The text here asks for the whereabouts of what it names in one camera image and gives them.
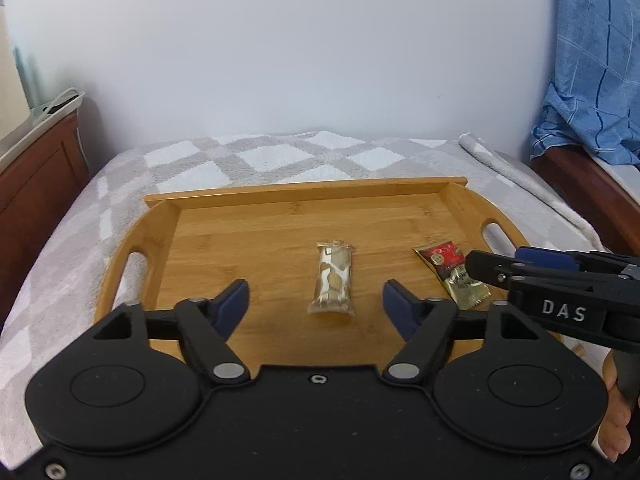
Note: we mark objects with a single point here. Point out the rolled white towel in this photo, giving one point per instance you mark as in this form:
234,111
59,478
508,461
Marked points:
500,165

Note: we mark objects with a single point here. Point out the red and gold snack packet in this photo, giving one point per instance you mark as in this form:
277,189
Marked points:
445,259

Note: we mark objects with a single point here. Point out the beige snack packet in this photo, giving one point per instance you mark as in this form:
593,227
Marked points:
331,280

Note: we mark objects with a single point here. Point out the wooden bench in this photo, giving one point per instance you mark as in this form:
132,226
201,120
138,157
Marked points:
585,195

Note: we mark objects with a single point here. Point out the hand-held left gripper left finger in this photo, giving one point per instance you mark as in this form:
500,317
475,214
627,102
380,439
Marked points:
235,302

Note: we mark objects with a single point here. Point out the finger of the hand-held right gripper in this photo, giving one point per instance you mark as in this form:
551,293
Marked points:
487,267
545,259

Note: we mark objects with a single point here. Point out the person's right hand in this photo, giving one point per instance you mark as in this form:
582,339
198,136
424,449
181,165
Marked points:
616,425

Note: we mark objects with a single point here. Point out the grey bench cushion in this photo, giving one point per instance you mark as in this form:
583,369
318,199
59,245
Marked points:
627,172

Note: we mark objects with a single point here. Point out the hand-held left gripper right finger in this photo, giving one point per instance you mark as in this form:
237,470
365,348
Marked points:
397,306

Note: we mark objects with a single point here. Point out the grey checkered blanket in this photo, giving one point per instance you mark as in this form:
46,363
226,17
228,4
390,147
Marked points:
75,240

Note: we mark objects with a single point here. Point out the wooden tray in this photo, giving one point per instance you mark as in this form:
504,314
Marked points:
250,240

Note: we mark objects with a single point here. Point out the blue checked cloth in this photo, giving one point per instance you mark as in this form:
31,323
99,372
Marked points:
590,60

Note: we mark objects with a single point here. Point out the wooden cabinet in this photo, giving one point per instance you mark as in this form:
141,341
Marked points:
35,185

